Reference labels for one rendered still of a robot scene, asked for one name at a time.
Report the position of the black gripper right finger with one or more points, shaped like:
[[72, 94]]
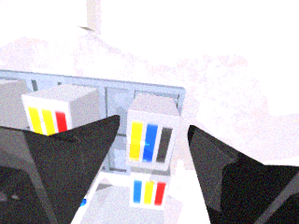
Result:
[[236, 188]]

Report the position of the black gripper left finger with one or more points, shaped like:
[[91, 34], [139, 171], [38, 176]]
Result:
[[61, 165]]

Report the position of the white box with yellow and red stripes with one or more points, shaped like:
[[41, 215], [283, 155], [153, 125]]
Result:
[[61, 108]]

